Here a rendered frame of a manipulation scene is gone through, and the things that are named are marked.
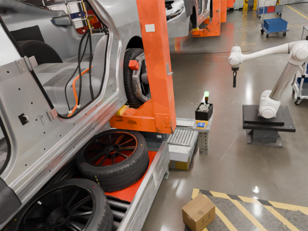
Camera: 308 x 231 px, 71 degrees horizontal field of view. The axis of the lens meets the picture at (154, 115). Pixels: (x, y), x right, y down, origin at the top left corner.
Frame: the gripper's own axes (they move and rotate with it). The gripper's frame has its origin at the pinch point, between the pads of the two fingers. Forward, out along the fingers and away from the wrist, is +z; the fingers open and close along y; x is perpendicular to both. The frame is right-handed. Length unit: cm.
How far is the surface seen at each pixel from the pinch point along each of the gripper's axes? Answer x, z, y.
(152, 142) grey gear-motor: 81, 46, -65
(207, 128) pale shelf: 20, 25, -59
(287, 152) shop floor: -58, 69, -23
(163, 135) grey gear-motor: 66, 35, -65
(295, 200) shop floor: -58, 72, -86
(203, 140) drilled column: 27, 48, -47
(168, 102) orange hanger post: 48, -16, -86
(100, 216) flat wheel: 67, 23, -177
